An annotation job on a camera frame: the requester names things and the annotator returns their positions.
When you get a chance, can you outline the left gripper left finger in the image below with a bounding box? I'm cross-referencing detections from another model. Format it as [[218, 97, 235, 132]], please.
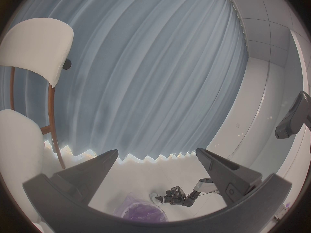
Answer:
[[50, 149, 119, 206]]

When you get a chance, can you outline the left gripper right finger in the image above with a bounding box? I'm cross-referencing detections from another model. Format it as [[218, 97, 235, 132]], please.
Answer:
[[196, 148, 263, 207]]

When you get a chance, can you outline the purple plastic bag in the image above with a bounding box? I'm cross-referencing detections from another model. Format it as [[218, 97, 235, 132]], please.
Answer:
[[114, 192, 169, 221]]

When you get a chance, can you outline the white trash bin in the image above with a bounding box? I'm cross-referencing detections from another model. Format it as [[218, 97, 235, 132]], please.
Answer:
[[121, 198, 169, 221]]

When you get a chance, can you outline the pale blue curtain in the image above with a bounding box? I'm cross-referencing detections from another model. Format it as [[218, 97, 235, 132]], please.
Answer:
[[0, 0, 250, 166]]

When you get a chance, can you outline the white padded wooden chair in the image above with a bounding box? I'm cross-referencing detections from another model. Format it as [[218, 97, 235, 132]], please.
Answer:
[[0, 18, 74, 230]]

